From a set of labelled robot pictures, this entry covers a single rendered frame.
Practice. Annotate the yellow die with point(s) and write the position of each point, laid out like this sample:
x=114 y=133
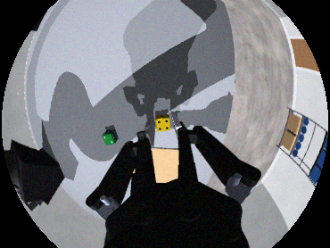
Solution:
x=162 y=122

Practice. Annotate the tan square mat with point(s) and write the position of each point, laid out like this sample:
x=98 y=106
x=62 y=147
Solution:
x=165 y=164

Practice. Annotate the green die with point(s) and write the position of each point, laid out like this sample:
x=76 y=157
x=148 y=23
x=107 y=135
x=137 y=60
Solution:
x=110 y=137

